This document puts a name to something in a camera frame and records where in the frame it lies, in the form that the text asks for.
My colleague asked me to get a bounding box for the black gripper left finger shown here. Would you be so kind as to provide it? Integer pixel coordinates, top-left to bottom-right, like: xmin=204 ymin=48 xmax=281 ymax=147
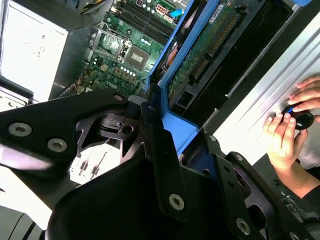
xmin=0 ymin=88 xmax=192 ymax=223

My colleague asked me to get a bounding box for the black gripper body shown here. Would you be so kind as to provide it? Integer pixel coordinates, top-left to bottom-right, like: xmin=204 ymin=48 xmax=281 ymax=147
xmin=46 ymin=156 xmax=241 ymax=240

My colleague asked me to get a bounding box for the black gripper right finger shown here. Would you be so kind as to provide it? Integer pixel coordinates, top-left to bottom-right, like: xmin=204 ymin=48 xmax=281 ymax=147
xmin=204 ymin=133 xmax=314 ymax=240

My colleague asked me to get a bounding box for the hard disk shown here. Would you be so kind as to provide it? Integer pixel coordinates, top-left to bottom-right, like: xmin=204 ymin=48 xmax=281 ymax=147
xmin=144 ymin=0 xmax=251 ymax=161

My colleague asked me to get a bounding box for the round black tool blue ring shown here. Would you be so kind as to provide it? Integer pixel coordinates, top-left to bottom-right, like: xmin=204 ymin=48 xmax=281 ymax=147
xmin=281 ymin=105 xmax=315 ymax=131

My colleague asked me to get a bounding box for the blue data wire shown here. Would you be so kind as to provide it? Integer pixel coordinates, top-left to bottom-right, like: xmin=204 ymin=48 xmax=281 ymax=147
xmin=163 ymin=7 xmax=187 ymax=26

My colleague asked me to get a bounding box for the person left hand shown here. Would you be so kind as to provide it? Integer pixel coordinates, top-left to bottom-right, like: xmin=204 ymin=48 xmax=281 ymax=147
xmin=262 ymin=112 xmax=310 ymax=171

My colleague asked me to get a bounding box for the person right hand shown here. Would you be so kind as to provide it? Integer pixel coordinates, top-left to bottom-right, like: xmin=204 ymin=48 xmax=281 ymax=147
xmin=286 ymin=75 xmax=320 ymax=113

